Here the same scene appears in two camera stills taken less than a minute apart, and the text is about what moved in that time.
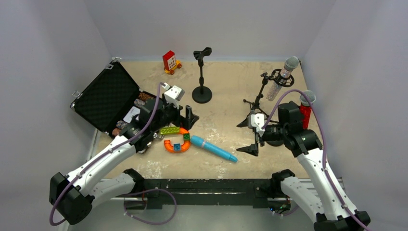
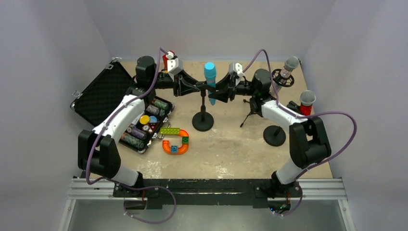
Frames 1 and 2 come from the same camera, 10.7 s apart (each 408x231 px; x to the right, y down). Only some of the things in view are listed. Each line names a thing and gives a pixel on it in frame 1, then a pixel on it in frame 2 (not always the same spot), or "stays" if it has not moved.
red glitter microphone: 305,107 stays
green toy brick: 172,130 stays
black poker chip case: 111,103 stays
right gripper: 258,134 -> 232,88
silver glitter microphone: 290,63 stays
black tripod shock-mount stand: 286,81 stays
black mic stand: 201,95 -> 203,121
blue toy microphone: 200,141 -> 210,72
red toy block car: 170,63 stays
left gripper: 180,113 -> 178,85
